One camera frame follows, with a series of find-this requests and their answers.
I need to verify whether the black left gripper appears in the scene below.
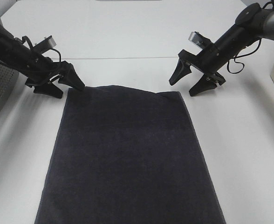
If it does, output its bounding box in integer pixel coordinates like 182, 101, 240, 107
24, 57, 85, 98

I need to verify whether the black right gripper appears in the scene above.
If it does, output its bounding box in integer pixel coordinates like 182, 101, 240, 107
169, 44, 226, 96

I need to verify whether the dark navy towel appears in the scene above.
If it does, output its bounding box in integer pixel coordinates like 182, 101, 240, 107
35, 85, 225, 224

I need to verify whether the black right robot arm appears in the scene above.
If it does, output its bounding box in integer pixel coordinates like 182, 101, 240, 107
169, 0, 274, 96

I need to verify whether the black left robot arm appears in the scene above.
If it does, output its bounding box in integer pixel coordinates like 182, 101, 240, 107
0, 24, 85, 98

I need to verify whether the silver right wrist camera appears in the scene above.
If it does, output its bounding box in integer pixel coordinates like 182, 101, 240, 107
188, 31, 212, 49

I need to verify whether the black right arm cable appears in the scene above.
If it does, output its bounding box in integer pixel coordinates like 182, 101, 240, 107
226, 38, 263, 74

